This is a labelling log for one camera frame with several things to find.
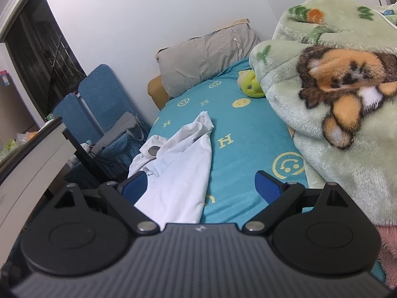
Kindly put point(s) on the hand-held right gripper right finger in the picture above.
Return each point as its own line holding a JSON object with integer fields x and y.
{"x": 266, "y": 186}

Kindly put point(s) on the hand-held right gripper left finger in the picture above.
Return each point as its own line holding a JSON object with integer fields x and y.
{"x": 136, "y": 183}

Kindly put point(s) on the white t-shirt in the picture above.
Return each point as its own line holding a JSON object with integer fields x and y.
{"x": 183, "y": 173}

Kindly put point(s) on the teal smiley print bed sheet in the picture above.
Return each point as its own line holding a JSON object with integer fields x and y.
{"x": 248, "y": 136}

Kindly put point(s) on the grey cloth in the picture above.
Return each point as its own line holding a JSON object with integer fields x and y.
{"x": 121, "y": 127}

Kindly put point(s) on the small light blue toy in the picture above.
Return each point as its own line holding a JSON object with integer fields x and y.
{"x": 85, "y": 145}

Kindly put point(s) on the green printed fleece blanket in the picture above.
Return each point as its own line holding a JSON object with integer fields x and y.
{"x": 356, "y": 167}

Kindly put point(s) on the yellow cushion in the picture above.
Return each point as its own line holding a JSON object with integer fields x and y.
{"x": 156, "y": 91}

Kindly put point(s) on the short blue covered chair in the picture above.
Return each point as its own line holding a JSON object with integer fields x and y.
{"x": 69, "y": 111}

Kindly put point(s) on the tall blue covered chair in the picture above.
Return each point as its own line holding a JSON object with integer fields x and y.
{"x": 102, "y": 90}

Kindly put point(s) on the green plush toy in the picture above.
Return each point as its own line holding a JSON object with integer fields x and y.
{"x": 251, "y": 85}

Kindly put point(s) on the white table with black legs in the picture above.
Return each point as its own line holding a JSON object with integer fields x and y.
{"x": 34, "y": 173}

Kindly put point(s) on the clear plastic bag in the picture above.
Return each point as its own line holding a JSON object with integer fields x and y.
{"x": 24, "y": 138}

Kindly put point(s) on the pink fluffy blanket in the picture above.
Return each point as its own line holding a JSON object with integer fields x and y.
{"x": 389, "y": 248}

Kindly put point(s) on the grey pillow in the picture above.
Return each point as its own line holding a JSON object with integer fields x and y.
{"x": 201, "y": 59}

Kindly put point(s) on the brown refrigerator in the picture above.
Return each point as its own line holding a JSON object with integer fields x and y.
{"x": 15, "y": 108}

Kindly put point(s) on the dark barred window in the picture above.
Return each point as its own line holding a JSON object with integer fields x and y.
{"x": 37, "y": 52}

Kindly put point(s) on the pink container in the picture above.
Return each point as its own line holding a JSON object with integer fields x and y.
{"x": 3, "y": 77}

